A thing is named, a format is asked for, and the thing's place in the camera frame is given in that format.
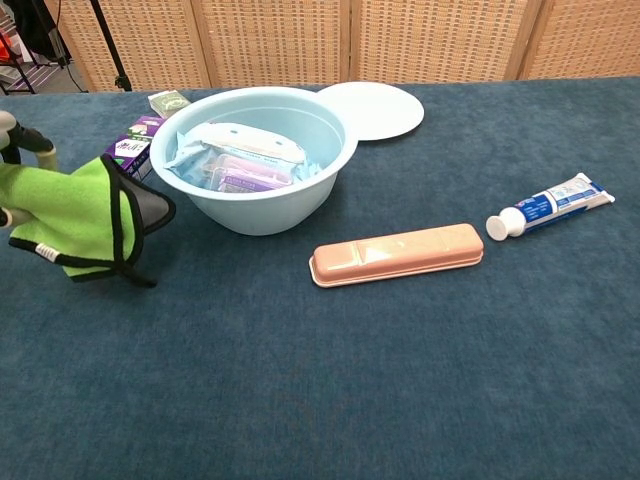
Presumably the pink toothbrush case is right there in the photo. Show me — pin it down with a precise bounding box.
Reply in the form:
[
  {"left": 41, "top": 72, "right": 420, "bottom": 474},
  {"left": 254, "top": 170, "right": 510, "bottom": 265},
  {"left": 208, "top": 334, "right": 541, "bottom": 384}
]
[{"left": 309, "top": 222, "right": 485, "bottom": 290}]

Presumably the dark blue table mat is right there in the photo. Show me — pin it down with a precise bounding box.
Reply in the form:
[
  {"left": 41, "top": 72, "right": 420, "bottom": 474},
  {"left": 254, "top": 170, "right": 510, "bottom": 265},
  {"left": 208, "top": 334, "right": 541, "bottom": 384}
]
[{"left": 0, "top": 76, "right": 640, "bottom": 480}]

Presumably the purple toothpaste carton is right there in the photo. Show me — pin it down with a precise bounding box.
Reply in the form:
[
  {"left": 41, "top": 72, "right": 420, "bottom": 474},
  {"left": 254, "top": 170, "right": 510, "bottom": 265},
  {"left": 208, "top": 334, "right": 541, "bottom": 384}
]
[{"left": 104, "top": 114, "right": 169, "bottom": 182}]

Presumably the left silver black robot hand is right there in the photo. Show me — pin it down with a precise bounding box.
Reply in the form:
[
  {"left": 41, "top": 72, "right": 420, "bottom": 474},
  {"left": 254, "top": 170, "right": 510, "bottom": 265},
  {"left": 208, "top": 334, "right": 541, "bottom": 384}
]
[{"left": 0, "top": 109, "right": 59, "bottom": 229}]

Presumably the green microfibre cloth black trim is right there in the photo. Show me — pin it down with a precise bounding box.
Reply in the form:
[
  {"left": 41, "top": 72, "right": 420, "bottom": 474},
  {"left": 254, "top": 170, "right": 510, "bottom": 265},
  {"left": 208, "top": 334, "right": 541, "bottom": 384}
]
[{"left": 0, "top": 153, "right": 177, "bottom": 289}]

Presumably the blue white toothpaste tube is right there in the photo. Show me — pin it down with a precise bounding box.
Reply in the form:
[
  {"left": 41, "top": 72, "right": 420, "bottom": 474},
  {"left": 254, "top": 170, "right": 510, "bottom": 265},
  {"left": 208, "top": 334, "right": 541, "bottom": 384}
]
[{"left": 485, "top": 172, "right": 616, "bottom": 243}]

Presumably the black tripod stand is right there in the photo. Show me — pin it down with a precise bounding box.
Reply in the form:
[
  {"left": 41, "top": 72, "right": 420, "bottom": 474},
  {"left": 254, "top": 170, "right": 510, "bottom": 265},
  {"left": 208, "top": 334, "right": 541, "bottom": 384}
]
[{"left": 89, "top": 0, "right": 134, "bottom": 93}]

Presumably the light blue plastic basin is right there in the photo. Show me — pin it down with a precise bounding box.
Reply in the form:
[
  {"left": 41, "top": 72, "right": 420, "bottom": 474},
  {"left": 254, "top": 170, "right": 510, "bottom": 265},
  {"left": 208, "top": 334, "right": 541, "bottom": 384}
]
[{"left": 149, "top": 87, "right": 361, "bottom": 237}]

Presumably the black hanging garment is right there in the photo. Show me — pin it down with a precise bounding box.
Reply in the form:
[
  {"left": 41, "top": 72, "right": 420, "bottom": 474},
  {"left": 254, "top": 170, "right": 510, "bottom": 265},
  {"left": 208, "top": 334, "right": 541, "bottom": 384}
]
[{"left": 12, "top": 0, "right": 74, "bottom": 69}]

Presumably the woven wooden folding screen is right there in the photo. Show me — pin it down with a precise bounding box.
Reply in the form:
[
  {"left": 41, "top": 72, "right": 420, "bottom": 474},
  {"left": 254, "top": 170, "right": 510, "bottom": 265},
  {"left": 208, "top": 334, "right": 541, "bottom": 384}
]
[{"left": 43, "top": 0, "right": 640, "bottom": 94}]

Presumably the small green white box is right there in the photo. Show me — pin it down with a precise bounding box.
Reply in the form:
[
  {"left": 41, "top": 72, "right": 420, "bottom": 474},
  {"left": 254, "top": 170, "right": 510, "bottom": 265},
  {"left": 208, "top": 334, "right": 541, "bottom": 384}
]
[{"left": 147, "top": 91, "right": 193, "bottom": 120}]

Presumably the transparent box with purple contents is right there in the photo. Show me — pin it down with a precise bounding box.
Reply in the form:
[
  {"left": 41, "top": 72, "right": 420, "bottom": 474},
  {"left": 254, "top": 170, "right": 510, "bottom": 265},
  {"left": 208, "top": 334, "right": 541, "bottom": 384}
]
[{"left": 207, "top": 152, "right": 294, "bottom": 193}]

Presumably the black metal rack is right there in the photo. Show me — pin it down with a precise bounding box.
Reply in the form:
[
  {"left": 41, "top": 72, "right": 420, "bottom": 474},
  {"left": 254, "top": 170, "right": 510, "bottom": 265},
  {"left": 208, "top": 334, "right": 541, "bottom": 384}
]
[{"left": 0, "top": 29, "right": 66, "bottom": 96}]

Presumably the wet wipes pack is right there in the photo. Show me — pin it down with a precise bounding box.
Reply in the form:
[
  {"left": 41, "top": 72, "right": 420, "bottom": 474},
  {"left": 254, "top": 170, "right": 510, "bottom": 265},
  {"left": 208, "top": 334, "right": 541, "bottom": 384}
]
[{"left": 164, "top": 122, "right": 321, "bottom": 191}]

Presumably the white round plate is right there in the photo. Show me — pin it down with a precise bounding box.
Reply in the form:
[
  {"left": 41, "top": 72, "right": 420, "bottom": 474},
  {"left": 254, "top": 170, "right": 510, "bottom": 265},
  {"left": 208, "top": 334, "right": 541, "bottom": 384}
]
[{"left": 316, "top": 81, "right": 426, "bottom": 144}]

